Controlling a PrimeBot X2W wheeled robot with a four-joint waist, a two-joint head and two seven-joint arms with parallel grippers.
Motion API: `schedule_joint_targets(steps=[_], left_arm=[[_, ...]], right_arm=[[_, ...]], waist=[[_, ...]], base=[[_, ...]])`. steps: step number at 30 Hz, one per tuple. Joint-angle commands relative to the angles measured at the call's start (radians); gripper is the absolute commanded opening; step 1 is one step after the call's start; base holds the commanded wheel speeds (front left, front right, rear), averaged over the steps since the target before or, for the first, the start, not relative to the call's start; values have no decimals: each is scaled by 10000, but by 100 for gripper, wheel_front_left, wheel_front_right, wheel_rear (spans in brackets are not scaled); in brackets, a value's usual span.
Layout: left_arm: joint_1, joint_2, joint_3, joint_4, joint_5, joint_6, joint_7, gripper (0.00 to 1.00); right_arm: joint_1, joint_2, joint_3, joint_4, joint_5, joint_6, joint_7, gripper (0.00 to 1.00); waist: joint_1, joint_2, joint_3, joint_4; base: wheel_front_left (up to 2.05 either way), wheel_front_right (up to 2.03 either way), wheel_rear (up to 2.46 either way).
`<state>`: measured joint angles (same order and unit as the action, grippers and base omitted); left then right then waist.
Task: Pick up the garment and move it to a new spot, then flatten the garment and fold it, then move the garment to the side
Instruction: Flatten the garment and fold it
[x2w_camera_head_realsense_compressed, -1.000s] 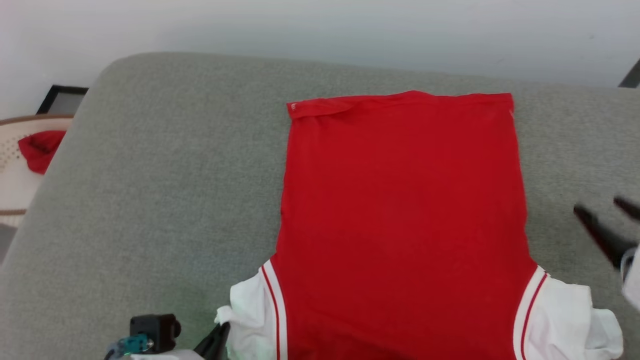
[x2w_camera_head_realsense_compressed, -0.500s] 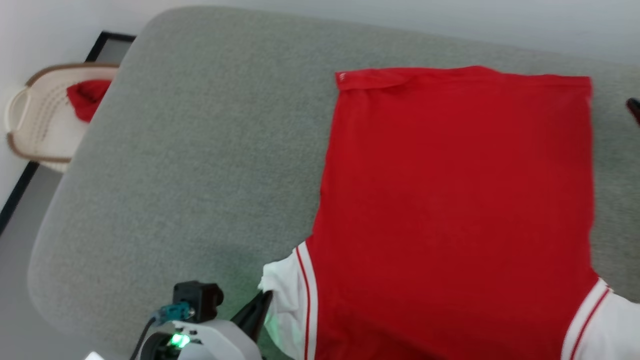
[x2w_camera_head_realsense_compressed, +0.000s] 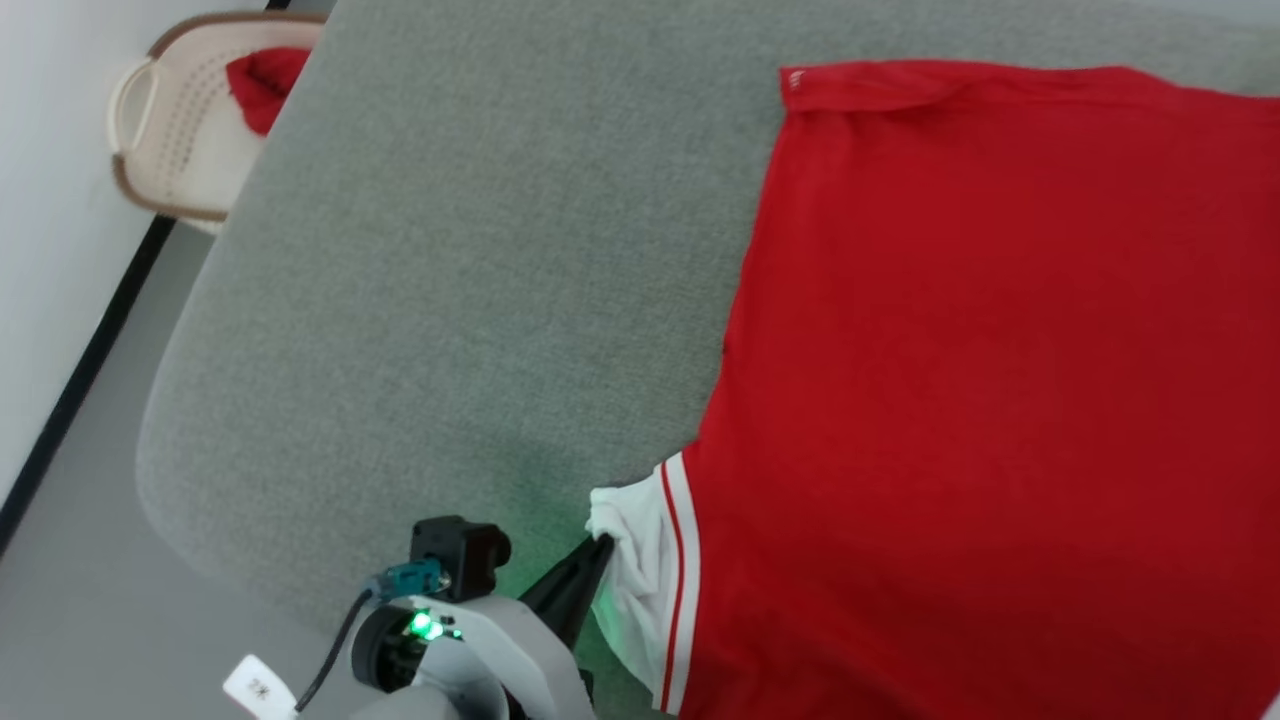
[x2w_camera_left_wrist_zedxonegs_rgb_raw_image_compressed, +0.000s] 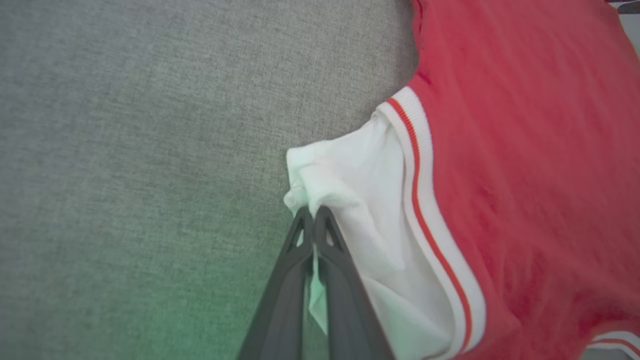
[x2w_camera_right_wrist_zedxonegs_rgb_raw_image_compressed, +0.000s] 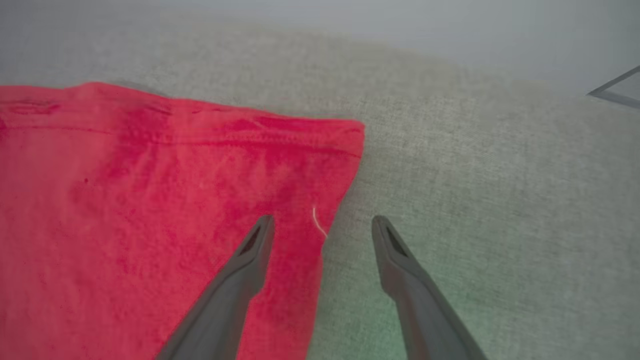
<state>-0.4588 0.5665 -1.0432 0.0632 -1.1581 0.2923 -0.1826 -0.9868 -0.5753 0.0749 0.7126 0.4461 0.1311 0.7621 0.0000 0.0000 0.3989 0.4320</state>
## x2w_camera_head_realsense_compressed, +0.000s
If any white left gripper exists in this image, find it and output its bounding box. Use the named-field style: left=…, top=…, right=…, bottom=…
left=400, top=535, right=616, bottom=720

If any red and white jersey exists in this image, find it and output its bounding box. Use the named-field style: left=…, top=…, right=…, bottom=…
left=585, top=60, right=1280, bottom=720

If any red cloth in basket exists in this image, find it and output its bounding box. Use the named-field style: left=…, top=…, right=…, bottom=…
left=226, top=46, right=313, bottom=137

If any beige laundry basket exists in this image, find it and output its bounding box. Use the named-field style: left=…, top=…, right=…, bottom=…
left=108, top=10, right=329, bottom=236

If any teal left cable connector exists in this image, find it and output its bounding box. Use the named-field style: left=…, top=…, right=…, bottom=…
left=383, top=560, right=447, bottom=599

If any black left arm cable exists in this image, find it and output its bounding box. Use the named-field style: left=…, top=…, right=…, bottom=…
left=295, top=585, right=391, bottom=713

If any white cable label tag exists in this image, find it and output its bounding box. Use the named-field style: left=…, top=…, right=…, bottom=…
left=222, top=655, right=299, bottom=720

